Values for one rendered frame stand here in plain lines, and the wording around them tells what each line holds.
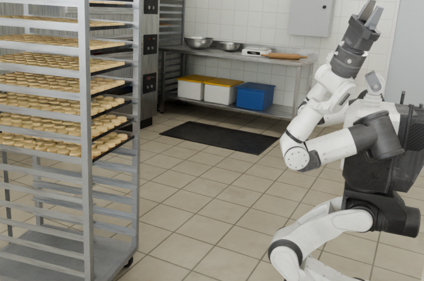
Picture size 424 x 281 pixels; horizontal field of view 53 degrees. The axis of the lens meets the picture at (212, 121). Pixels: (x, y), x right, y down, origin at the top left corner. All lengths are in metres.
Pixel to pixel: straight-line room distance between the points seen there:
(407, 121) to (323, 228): 0.53
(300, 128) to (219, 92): 4.06
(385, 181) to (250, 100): 3.72
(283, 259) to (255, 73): 4.26
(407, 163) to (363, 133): 0.28
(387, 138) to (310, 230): 0.56
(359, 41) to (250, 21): 4.62
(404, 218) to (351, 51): 0.73
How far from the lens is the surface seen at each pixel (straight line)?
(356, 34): 1.26
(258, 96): 5.18
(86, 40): 1.67
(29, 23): 1.84
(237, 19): 5.89
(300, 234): 1.80
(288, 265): 1.82
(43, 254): 2.44
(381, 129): 1.41
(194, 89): 5.53
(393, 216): 1.73
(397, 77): 5.50
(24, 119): 2.11
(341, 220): 1.71
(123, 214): 2.36
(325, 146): 1.39
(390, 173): 1.62
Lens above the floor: 1.43
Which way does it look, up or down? 15 degrees down
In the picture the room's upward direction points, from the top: 3 degrees clockwise
